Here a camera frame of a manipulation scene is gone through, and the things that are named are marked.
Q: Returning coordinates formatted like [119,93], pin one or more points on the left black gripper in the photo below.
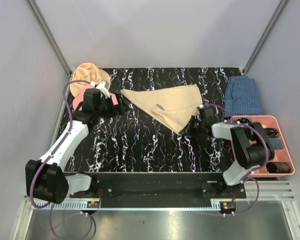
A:
[113,112]

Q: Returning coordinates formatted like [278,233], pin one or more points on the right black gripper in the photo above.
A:
[188,130]

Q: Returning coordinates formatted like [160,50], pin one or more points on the beige cloth napkin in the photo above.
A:
[172,107]

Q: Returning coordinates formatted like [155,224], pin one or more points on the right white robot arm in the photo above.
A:
[250,144]

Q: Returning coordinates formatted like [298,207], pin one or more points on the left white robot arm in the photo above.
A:
[45,178]

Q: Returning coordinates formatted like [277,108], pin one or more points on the pink baseball cap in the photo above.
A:
[80,97]

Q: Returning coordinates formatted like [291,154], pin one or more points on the beige bucket hat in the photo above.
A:
[88,72]

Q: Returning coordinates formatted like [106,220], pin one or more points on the blue checkered folded cloth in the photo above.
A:
[241,97]

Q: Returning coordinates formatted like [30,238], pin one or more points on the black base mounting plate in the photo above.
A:
[196,184]

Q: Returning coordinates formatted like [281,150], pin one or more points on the teal patterned rolled sock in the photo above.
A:
[271,132]

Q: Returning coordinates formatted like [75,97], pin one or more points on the grey blue rolled sock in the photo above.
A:
[276,143]

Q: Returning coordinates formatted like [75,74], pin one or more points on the dark patterned rolled sock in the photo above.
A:
[278,168]

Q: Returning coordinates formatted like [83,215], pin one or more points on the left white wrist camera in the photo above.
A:
[103,86]

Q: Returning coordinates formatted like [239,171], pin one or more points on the slotted aluminium rail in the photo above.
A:
[199,200]

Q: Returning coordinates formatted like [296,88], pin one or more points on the aluminium frame post left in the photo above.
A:
[49,36]

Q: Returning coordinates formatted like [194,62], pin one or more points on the aluminium frame post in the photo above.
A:
[49,36]
[265,34]

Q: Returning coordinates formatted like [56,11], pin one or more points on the aluminium frame post right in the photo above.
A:
[265,34]

